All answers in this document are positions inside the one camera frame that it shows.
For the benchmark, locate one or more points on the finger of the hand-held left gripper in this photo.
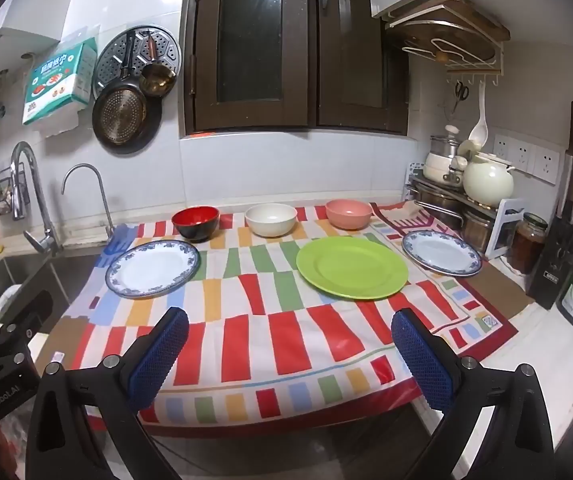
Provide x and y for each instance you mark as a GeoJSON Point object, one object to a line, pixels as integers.
{"type": "Point", "coordinates": [21, 310]}

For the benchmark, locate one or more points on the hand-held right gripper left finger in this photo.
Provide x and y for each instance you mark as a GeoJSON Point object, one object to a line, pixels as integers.
{"type": "Point", "coordinates": [159, 345]}

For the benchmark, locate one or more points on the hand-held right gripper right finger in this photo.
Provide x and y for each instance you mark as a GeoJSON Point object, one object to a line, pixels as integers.
{"type": "Point", "coordinates": [421, 355]}

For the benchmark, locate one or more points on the blue floral white plate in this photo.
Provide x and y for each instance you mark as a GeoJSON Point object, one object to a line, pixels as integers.
{"type": "Point", "coordinates": [151, 270]}
{"type": "Point", "coordinates": [441, 254]}

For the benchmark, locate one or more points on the green plate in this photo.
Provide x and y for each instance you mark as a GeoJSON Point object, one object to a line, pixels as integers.
{"type": "Point", "coordinates": [351, 270]}

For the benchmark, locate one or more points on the red and black bowl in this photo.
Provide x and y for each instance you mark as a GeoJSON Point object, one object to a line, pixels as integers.
{"type": "Point", "coordinates": [194, 217]}

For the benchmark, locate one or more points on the pink bowl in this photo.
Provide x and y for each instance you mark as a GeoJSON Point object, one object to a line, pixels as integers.
{"type": "Point", "coordinates": [349, 215]}

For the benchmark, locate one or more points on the white bowl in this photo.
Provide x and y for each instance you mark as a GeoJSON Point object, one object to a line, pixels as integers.
{"type": "Point", "coordinates": [271, 222]}

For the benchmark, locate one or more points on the stainless steel sink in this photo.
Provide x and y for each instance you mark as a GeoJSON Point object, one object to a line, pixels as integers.
{"type": "Point", "coordinates": [31, 275]}

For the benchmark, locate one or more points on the brown cardboard sheet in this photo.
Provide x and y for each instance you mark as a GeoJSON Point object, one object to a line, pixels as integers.
{"type": "Point", "coordinates": [49, 347]}
{"type": "Point", "coordinates": [506, 290]}

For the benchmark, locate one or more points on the red bordered patterned cloth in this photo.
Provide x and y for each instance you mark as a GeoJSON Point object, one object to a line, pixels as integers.
{"type": "Point", "coordinates": [446, 305]}

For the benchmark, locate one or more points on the large chrome faucet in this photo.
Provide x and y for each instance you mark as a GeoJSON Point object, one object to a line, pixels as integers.
{"type": "Point", "coordinates": [41, 200]}

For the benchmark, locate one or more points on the colourful striped tablecloth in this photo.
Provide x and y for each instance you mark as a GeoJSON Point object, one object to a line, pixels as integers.
{"type": "Point", "coordinates": [266, 320]}

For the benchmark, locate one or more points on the stainless steel pot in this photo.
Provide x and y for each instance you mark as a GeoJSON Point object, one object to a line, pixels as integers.
{"type": "Point", "coordinates": [476, 232]}
{"type": "Point", "coordinates": [436, 202]}

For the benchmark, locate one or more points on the thin gooseneck faucet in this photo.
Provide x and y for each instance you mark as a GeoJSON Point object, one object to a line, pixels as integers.
{"type": "Point", "coordinates": [101, 195]}

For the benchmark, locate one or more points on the glass jar with brown contents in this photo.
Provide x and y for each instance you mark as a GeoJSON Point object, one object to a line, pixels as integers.
{"type": "Point", "coordinates": [526, 247]}

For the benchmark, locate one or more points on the metal pot rack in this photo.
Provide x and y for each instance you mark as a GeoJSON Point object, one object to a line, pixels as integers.
{"type": "Point", "coordinates": [509, 220]}

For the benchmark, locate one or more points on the black knife block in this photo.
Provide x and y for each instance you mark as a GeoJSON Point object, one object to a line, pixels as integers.
{"type": "Point", "coordinates": [559, 265]}

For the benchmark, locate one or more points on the round cream pot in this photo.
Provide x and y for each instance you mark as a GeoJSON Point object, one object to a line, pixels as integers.
{"type": "Point", "coordinates": [486, 182]}

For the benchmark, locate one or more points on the cream pot with glass lid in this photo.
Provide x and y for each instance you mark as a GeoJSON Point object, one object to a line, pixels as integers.
{"type": "Point", "coordinates": [436, 165]}

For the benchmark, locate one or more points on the teal paper towel box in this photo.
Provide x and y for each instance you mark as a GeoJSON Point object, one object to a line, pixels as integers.
{"type": "Point", "coordinates": [56, 85]}

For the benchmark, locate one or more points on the black frying pan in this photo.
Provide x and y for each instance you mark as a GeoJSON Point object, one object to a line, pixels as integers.
{"type": "Point", "coordinates": [121, 115]}

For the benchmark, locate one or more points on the white rice paddle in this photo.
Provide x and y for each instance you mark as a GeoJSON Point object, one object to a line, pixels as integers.
{"type": "Point", "coordinates": [479, 132]}

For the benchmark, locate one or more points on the small brass saucepan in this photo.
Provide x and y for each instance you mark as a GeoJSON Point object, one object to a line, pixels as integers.
{"type": "Point", "coordinates": [156, 80]}

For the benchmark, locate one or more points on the black scissors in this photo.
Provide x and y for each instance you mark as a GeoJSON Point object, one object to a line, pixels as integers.
{"type": "Point", "coordinates": [461, 91]}

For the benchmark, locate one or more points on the perforated metal steamer tray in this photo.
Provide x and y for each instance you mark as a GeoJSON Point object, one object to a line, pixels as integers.
{"type": "Point", "coordinates": [111, 55]}

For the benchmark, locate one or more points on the dark wooden window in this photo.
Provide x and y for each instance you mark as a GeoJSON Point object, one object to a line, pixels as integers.
{"type": "Point", "coordinates": [331, 60]}

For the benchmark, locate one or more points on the white wall socket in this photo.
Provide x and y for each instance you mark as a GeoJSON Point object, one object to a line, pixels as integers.
{"type": "Point", "coordinates": [549, 164]}
{"type": "Point", "coordinates": [524, 155]}
{"type": "Point", "coordinates": [504, 146]}

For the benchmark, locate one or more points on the wall rack with wooden top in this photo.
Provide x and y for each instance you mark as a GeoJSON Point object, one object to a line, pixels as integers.
{"type": "Point", "coordinates": [466, 15]}

